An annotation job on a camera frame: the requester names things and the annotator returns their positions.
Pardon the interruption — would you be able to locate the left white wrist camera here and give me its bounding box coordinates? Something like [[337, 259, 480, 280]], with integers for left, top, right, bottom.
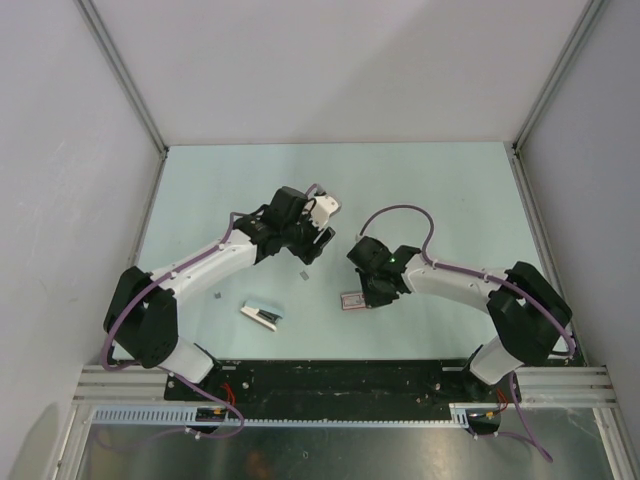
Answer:
[[305, 193, 342, 231]]

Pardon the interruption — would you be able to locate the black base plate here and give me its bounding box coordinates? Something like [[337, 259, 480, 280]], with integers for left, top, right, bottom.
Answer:
[[165, 360, 513, 405]]

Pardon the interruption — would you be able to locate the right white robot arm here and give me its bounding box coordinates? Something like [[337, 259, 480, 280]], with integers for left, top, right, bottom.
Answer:
[[347, 236, 575, 401]]

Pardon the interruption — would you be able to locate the grey cable duct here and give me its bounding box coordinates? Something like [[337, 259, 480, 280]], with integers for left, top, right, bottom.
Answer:
[[88, 402, 474, 429]]

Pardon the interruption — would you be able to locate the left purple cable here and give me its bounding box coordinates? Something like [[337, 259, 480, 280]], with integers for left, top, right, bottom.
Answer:
[[94, 182, 326, 446]]

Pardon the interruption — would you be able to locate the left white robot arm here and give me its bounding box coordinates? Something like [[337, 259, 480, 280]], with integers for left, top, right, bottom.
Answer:
[[101, 185, 341, 400]]

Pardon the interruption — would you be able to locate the blue white stapler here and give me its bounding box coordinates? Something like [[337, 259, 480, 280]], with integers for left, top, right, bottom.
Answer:
[[240, 299, 284, 332]]

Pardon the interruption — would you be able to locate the aluminium frame rail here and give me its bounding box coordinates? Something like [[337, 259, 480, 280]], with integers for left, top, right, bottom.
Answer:
[[516, 367, 617, 408]]

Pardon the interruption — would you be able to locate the staple box with tray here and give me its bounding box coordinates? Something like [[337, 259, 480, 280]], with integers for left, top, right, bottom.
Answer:
[[340, 292, 367, 311]]

